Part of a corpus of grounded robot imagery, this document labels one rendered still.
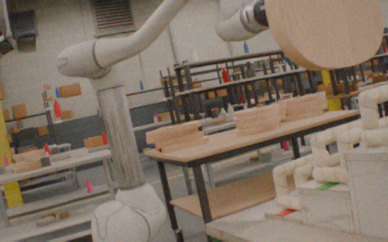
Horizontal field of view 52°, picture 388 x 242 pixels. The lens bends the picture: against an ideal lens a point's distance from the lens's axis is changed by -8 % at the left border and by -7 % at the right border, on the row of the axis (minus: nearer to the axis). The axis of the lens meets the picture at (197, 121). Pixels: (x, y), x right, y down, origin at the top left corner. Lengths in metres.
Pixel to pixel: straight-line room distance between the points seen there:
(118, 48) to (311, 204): 0.76
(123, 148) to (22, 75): 10.31
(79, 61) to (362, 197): 0.97
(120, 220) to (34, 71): 10.54
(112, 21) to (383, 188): 11.88
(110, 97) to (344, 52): 0.89
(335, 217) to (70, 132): 11.06
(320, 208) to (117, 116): 0.87
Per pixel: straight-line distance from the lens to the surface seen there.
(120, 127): 1.55
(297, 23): 0.89
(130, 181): 1.57
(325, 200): 0.93
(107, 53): 1.37
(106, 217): 1.41
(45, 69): 11.86
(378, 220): 0.85
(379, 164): 0.80
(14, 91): 11.73
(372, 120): 0.84
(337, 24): 0.97
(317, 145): 0.95
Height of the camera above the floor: 1.26
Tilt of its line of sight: 3 degrees down
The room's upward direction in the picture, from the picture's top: 12 degrees counter-clockwise
